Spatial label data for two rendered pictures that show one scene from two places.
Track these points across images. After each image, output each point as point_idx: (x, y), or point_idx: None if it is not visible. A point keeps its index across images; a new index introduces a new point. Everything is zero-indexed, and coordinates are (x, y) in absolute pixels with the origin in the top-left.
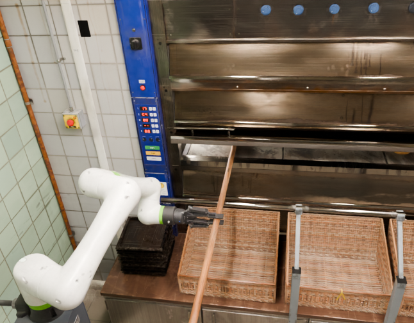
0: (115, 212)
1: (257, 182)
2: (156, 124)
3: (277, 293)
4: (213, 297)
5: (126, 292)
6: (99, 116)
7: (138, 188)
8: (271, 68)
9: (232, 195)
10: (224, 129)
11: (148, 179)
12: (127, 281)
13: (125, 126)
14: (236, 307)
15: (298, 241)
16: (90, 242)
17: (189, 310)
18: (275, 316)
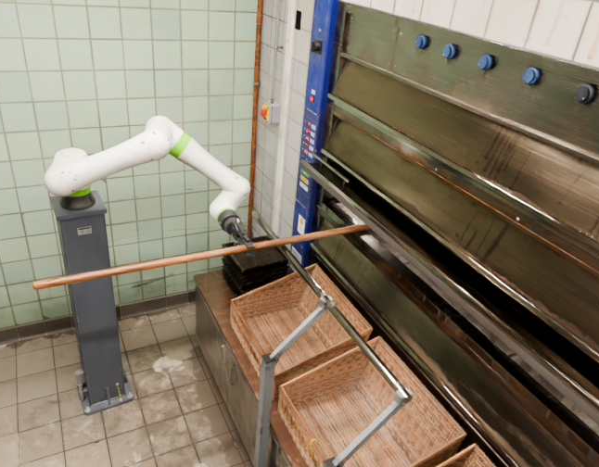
0: (125, 147)
1: (369, 276)
2: (312, 146)
3: None
4: (242, 348)
5: (204, 289)
6: (287, 119)
7: (158, 143)
8: (407, 122)
9: (344, 273)
10: (341, 177)
11: (233, 174)
12: (218, 284)
13: (299, 139)
14: (243, 372)
15: (295, 333)
16: (94, 156)
17: (223, 345)
18: None
